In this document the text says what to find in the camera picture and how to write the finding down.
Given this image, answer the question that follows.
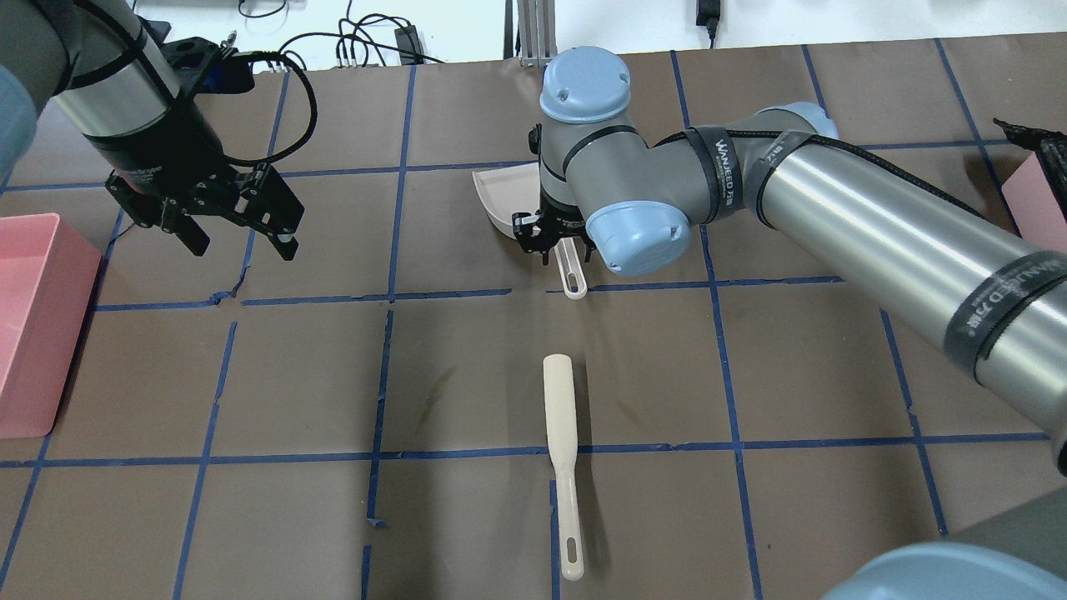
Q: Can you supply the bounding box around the white plastic dustpan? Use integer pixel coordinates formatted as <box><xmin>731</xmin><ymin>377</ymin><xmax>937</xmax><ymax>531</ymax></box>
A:
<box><xmin>473</xmin><ymin>163</ymin><xmax>589</xmax><ymax>300</ymax></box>

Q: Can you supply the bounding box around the pink plastic bin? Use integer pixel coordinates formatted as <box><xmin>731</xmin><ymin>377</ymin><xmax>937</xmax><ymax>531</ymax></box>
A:
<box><xmin>1</xmin><ymin>214</ymin><xmax>102</xmax><ymax>440</ymax></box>
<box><xmin>1002</xmin><ymin>152</ymin><xmax>1066</xmax><ymax>253</ymax></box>

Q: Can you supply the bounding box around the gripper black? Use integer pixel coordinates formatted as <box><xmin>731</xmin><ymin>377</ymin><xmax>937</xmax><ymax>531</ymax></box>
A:
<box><xmin>103</xmin><ymin>100</ymin><xmax>304</xmax><ymax>262</ymax></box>
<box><xmin>511</xmin><ymin>192</ymin><xmax>598</xmax><ymax>263</ymax></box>

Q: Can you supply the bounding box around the aluminium frame post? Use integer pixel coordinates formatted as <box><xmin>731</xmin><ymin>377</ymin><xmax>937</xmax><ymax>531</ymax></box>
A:
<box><xmin>517</xmin><ymin>0</ymin><xmax>558</xmax><ymax>68</ymax></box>

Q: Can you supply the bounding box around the pink plastic bin left side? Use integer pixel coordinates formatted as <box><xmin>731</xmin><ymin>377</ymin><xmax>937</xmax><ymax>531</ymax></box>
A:
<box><xmin>1</xmin><ymin>214</ymin><xmax>102</xmax><ymax>440</ymax></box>

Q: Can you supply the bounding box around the pink plastic bin right side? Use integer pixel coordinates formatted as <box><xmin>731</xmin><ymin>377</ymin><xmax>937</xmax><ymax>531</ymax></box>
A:
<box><xmin>1002</xmin><ymin>152</ymin><xmax>1066</xmax><ymax>253</ymax></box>

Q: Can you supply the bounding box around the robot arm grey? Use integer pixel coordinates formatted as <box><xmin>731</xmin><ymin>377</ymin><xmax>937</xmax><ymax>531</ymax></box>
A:
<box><xmin>511</xmin><ymin>46</ymin><xmax>1064</xmax><ymax>599</ymax></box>
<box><xmin>3</xmin><ymin>1</ymin><xmax>318</xmax><ymax>260</ymax></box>

